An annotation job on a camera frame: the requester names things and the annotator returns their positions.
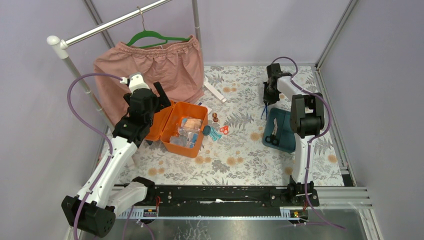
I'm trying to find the orange plastic medicine box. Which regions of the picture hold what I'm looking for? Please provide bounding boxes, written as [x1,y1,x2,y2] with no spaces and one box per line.
[144,102,209,158]

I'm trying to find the white blue medicine sachet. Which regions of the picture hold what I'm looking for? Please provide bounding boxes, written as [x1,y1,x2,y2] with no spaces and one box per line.
[197,102,212,115]

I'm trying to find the purple cable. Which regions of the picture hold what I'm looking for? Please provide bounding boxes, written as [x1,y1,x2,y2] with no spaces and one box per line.
[66,73,130,240]
[270,56,347,231]

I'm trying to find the green clothes hanger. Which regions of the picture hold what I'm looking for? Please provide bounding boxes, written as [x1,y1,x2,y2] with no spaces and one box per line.
[126,7,191,49]

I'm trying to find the alcohol wipes bag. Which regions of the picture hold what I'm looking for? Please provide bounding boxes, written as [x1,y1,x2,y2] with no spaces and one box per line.
[180,131,199,149]

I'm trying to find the bagged latex gloves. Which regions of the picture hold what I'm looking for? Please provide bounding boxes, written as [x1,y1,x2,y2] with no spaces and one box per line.
[182,118,203,133]

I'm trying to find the gauze pad packet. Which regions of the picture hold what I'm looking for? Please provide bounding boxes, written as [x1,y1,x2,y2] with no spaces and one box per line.
[169,136,185,147]

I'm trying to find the teal divided tray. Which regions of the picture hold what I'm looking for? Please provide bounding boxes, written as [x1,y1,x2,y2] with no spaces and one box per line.
[262,107,296,154]

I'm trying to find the black handled scissors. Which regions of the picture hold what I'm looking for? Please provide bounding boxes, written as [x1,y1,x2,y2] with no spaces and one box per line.
[265,118,280,146]

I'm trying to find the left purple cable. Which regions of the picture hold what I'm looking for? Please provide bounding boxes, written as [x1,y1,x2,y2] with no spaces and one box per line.
[66,73,130,240]

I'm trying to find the silver clothes rack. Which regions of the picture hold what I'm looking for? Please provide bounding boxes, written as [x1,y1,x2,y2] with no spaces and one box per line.
[46,0,203,125]

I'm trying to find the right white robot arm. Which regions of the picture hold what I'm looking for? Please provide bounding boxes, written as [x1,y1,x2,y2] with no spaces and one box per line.
[262,62,329,207]

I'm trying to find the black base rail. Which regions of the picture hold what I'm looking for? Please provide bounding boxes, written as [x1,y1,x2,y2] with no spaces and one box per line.
[133,177,320,218]

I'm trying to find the pink fabric shorts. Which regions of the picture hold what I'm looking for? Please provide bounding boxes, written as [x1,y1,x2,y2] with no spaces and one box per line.
[93,35,204,125]

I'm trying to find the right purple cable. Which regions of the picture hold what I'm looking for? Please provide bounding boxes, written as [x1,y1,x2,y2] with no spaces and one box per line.
[270,56,347,231]

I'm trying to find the floral table mat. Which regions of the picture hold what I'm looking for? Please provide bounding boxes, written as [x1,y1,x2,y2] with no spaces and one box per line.
[117,65,345,187]

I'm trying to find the small orange scissors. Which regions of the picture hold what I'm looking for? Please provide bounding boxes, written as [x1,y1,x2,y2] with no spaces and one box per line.
[219,125,230,135]

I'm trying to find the white rectangular box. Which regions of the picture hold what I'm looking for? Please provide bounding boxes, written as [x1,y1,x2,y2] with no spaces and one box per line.
[203,76,227,103]

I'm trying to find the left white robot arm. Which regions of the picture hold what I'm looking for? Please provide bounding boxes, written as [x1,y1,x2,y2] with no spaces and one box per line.
[61,72,171,240]

